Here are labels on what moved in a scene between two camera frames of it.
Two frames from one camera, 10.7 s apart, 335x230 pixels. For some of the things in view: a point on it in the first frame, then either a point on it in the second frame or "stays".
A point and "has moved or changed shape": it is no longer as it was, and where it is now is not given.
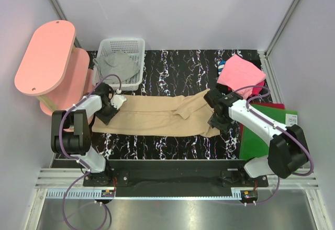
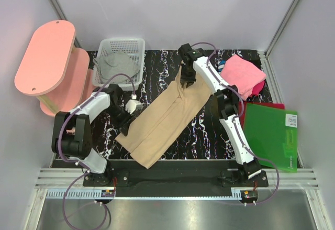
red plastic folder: x=272 y=105 stays
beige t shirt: x=187 y=114 has moved or changed shape
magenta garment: x=256 y=90 stays
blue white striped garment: x=221 y=65 stays
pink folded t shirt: x=237 y=73 stays
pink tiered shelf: x=58 y=74 stays
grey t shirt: x=120 y=64 stays
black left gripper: x=106 y=119 to x=123 y=124
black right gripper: x=224 y=128 to x=189 y=80
